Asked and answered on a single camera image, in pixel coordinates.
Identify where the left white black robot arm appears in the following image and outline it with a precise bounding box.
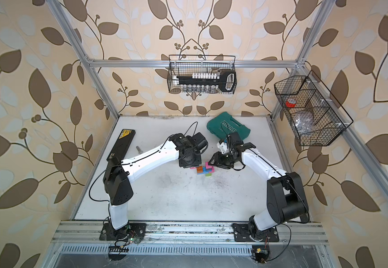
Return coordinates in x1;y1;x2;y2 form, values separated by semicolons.
103;133;209;241

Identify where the right black wire basket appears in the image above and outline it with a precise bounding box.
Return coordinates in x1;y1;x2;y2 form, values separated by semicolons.
274;70;354;146

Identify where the back black wire basket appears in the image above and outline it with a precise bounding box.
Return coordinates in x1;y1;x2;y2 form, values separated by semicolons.
167;54;237;94

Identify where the light blue long lego brick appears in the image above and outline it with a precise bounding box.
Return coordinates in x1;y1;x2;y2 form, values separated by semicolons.
196;166;208;175

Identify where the right circuit board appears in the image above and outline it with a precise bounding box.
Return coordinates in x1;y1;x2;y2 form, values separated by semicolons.
252;246;270;264

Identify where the black flat box yellow label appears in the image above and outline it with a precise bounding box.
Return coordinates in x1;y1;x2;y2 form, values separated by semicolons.
107;129;136;164

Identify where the black socket holder tool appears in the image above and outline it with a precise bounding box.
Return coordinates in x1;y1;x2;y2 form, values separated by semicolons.
172;69;237;93

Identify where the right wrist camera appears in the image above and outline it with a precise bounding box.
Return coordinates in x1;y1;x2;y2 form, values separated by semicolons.
217;132;244;154

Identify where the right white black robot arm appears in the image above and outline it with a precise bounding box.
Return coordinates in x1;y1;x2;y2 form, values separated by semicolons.
209;141;310;242

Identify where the metal bolt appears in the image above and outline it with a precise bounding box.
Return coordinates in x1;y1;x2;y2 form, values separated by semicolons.
136;146;143;155

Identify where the red tape roll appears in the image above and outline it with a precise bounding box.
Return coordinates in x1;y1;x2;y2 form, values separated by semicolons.
285;98;297;108

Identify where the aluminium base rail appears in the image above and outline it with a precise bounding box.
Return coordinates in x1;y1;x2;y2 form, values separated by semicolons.
52;221;329;246

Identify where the clear plastic bag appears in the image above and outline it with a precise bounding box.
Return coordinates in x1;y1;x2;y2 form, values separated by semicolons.
293;111;314;135

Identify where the green plastic tool case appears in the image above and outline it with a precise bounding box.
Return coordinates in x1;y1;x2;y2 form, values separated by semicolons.
206;112;250;140

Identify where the black wire basket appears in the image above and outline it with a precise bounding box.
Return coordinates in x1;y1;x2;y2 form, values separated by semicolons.
167;54;237;94
274;70;354;146

